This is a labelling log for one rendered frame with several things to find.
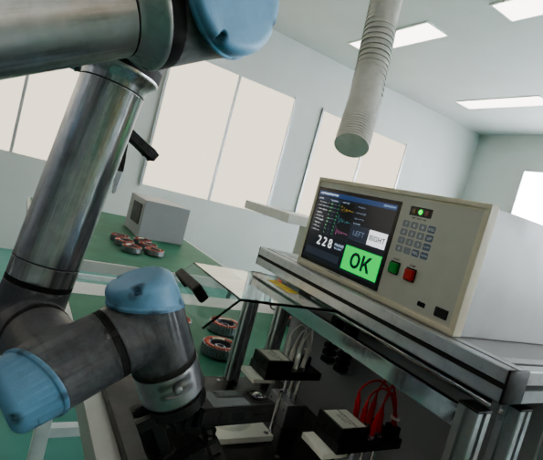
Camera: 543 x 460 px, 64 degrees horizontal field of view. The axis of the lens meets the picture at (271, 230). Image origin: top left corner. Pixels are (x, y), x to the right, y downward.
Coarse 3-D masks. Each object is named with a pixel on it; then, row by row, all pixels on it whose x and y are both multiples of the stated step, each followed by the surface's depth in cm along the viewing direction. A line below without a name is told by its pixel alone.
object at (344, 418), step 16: (320, 416) 74; (336, 416) 73; (352, 416) 75; (304, 432) 73; (320, 432) 73; (336, 432) 70; (352, 432) 70; (368, 432) 72; (384, 432) 77; (320, 448) 70; (336, 448) 69; (352, 448) 70; (368, 448) 72; (384, 448) 74
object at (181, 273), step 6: (180, 270) 86; (180, 276) 84; (186, 276) 83; (186, 282) 80; (192, 282) 79; (198, 282) 79; (192, 288) 78; (198, 288) 78; (198, 294) 78; (204, 294) 79; (198, 300) 79; (204, 300) 79
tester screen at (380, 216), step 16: (320, 192) 100; (320, 208) 98; (336, 208) 94; (352, 208) 89; (368, 208) 85; (384, 208) 82; (320, 224) 97; (336, 224) 93; (352, 224) 88; (368, 224) 85; (384, 224) 81; (336, 240) 92; (352, 240) 87
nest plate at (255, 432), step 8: (240, 424) 89; (248, 424) 90; (256, 424) 91; (264, 424) 92; (216, 432) 84; (224, 432) 85; (232, 432) 86; (240, 432) 86; (248, 432) 87; (256, 432) 88; (264, 432) 89; (224, 440) 83; (232, 440) 84; (240, 440) 85; (248, 440) 86; (256, 440) 86; (264, 440) 87
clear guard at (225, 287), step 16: (192, 272) 91; (208, 272) 89; (224, 272) 93; (240, 272) 98; (208, 288) 82; (224, 288) 80; (240, 288) 82; (256, 288) 86; (272, 288) 90; (192, 304) 80; (208, 304) 78; (224, 304) 75; (272, 304) 78; (288, 304) 80; (304, 304) 83; (320, 304) 87; (208, 320) 73
